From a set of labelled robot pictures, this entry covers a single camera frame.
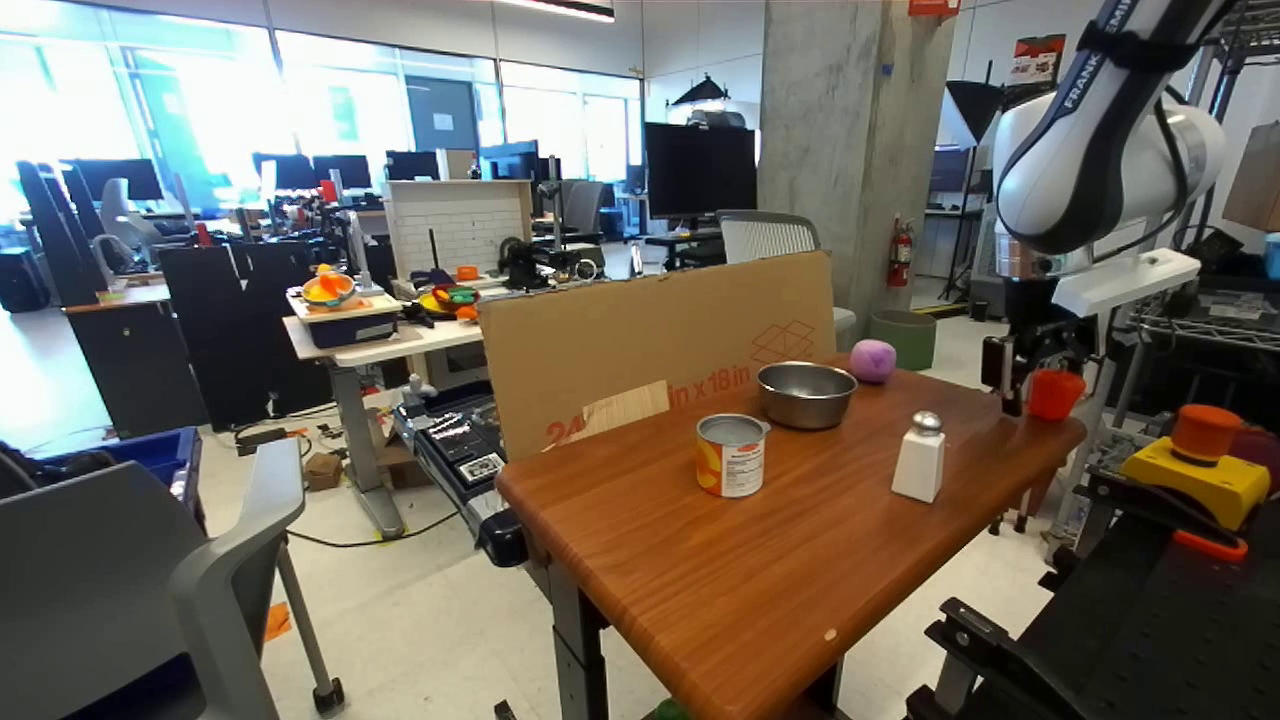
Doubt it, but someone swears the white desk with clutter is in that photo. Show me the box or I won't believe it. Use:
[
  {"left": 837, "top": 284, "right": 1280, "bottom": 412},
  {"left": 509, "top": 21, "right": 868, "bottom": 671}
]
[{"left": 281, "top": 284, "right": 483, "bottom": 541}]

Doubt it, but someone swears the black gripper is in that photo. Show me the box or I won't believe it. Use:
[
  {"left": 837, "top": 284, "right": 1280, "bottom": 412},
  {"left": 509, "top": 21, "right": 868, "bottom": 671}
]
[{"left": 979, "top": 279, "right": 1097, "bottom": 415}]

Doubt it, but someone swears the black computer monitor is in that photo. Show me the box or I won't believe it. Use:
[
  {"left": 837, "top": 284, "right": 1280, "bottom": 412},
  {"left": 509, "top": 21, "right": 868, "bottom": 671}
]
[{"left": 643, "top": 125, "right": 757, "bottom": 216}]

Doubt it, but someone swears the purple ball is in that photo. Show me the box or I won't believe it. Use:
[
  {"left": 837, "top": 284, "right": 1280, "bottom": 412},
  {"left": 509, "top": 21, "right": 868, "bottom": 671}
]
[{"left": 850, "top": 342, "right": 897, "bottom": 384}]

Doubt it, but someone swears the wooden table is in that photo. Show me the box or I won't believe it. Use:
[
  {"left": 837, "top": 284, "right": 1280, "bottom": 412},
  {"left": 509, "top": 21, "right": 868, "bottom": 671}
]
[{"left": 502, "top": 374, "right": 1084, "bottom": 720}]

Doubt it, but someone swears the yellow emergency stop box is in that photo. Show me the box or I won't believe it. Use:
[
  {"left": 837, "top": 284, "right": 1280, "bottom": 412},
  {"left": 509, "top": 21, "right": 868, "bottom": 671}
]
[{"left": 1120, "top": 406, "right": 1271, "bottom": 533}]

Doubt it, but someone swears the open tin can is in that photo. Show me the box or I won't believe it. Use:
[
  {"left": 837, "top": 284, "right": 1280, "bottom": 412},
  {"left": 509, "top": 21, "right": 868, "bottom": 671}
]
[{"left": 697, "top": 412, "right": 773, "bottom": 501}]

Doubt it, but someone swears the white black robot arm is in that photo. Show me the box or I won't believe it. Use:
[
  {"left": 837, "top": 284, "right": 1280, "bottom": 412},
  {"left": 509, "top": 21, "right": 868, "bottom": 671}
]
[{"left": 988, "top": 0, "right": 1238, "bottom": 415}]

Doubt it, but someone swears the cardboard panel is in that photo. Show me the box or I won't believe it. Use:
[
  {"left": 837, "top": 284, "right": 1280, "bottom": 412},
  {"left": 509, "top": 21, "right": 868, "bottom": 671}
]
[{"left": 480, "top": 254, "right": 837, "bottom": 462}]

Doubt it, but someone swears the light grey chair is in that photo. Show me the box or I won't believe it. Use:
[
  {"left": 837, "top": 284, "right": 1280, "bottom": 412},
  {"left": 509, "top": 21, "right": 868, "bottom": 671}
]
[{"left": 0, "top": 440, "right": 343, "bottom": 720}]

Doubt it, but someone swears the red fire extinguisher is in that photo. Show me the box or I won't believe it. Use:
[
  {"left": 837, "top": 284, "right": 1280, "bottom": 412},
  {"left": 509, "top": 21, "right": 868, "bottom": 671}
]
[{"left": 883, "top": 216, "right": 916, "bottom": 288}]

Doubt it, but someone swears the white salt shaker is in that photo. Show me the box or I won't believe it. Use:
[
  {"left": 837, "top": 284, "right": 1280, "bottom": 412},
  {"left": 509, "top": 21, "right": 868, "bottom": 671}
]
[{"left": 891, "top": 412, "right": 945, "bottom": 505}]

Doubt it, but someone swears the stainless steel bowl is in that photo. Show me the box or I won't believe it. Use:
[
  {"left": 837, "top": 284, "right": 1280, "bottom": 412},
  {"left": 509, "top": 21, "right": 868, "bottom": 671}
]
[{"left": 757, "top": 359, "right": 855, "bottom": 431}]

